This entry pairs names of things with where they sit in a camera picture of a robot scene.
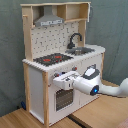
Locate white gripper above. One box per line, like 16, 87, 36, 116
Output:
53, 71, 79, 90

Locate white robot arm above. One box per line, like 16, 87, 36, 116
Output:
53, 65, 128, 97

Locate wooden toy kitchen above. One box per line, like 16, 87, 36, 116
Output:
22, 2, 105, 127

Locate toy oven door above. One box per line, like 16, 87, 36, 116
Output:
56, 89, 73, 111

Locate black stovetop red burners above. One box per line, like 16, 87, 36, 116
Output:
34, 53, 70, 66

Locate grey toy sink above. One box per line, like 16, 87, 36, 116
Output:
65, 47, 95, 56

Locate black toy faucet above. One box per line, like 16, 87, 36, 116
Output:
67, 33, 82, 49

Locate grey range hood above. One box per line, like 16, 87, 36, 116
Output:
35, 5, 64, 27

